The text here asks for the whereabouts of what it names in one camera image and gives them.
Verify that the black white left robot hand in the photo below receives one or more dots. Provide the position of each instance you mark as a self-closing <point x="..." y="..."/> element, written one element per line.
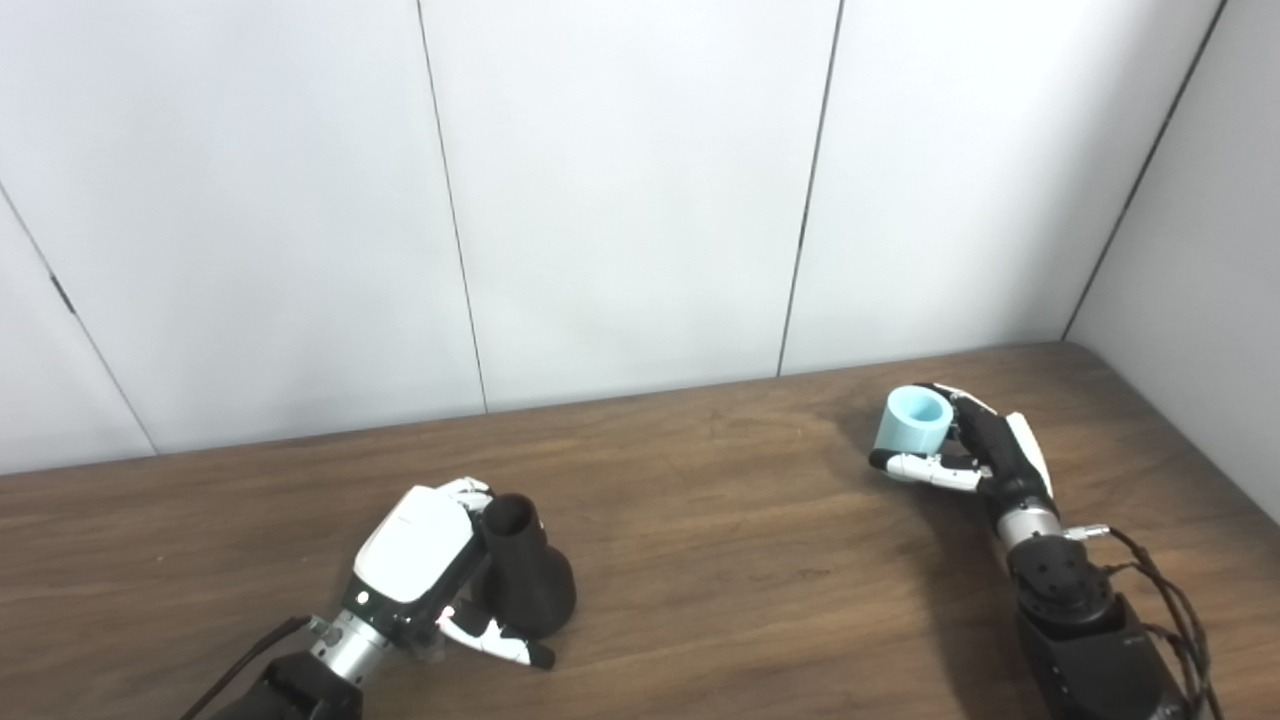
<point x="415" y="545"/>

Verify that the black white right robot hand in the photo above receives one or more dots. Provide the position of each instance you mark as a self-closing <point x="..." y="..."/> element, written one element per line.
<point x="1000" y="455"/>

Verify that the black funnel-shaped nozzle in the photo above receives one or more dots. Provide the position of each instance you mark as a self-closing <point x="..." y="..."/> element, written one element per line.
<point x="530" y="590"/>

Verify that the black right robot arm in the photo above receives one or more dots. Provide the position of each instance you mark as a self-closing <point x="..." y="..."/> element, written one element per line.
<point x="1080" y="640"/>

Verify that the black wall seam clip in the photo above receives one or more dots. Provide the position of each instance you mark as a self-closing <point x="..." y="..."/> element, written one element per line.
<point x="62" y="292"/>

